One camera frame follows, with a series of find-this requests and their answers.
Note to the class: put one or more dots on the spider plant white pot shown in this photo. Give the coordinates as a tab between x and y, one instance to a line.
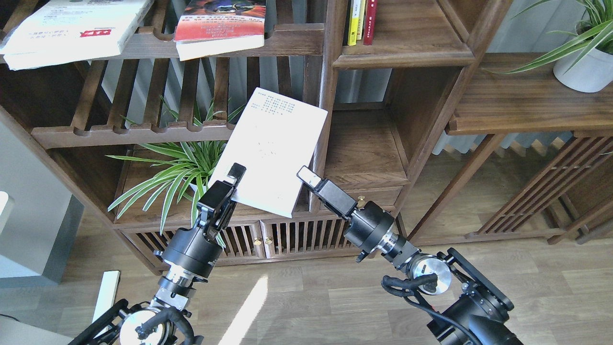
188	170

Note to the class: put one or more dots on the pale lilac white book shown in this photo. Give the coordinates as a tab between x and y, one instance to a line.
274	137

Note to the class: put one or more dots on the right slatted cabinet door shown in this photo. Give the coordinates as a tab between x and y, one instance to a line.
305	238

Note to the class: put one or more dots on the potted plant white pot right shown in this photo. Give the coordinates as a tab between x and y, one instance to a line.
584	62

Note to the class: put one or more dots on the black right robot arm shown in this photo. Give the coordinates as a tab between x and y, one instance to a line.
464	306

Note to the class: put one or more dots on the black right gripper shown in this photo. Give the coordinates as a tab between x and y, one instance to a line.
370	226

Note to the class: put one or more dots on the small drawer brass knob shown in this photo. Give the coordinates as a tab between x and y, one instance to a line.
382	196

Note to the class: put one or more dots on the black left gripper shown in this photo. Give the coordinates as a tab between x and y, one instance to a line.
196	249

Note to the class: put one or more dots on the large white book red stamp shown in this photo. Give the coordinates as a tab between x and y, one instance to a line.
65	31

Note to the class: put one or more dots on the white table leg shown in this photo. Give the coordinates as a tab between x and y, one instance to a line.
107	293

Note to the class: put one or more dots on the left slatted cabinet door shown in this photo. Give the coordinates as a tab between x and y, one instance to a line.
242	242

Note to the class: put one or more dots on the red orange cover book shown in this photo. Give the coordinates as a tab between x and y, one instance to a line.
213	27

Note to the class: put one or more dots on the slatted cabinet door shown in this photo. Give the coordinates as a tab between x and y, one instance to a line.
305	238
242	242

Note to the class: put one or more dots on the dark red upright book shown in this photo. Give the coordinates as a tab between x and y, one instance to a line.
370	21

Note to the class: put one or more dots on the dark wooden bookshelf cabinet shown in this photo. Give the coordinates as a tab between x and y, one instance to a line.
388	103

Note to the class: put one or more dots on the cream thin upright book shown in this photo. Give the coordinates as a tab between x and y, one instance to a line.
361	20

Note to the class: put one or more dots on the wooden side table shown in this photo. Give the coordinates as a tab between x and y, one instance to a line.
497	104

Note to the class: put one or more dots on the yellow upright book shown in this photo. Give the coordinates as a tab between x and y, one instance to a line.
354	15

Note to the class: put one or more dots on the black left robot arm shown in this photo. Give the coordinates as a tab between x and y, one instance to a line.
154	324

